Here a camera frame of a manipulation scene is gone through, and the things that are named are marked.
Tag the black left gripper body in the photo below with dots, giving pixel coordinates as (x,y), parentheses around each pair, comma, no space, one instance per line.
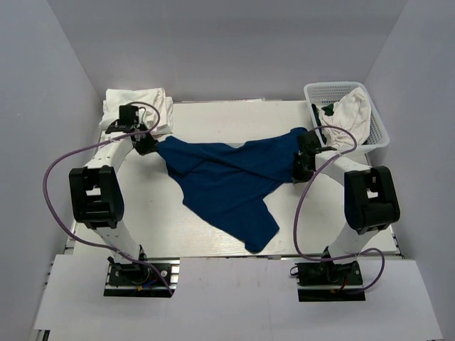
(147,143)

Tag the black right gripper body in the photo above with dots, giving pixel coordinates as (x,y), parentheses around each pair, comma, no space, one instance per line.
(301,172)

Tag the blue Mickey print t-shirt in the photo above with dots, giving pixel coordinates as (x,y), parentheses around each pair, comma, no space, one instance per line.
(226,186)

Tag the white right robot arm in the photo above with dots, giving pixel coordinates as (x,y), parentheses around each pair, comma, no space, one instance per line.
(370,201)

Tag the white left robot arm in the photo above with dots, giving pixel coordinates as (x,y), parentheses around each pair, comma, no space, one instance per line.
(97,197)

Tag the folded white t-shirt lower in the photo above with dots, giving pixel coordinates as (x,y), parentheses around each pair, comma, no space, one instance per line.
(165,106)

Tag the dark green garment in basket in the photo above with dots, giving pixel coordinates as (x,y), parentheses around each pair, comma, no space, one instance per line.
(324,112)

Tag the crumpled white t-shirt in basket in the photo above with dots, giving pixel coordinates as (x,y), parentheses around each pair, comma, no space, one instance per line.
(352,113)

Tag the white plastic laundry basket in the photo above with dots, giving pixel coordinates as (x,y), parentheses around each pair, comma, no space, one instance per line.
(322,94)

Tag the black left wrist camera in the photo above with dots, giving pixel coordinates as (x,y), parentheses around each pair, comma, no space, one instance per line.
(128,121)

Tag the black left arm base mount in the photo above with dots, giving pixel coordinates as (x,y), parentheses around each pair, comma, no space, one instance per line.
(137,281)

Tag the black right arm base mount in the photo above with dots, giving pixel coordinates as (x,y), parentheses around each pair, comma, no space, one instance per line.
(328,282)

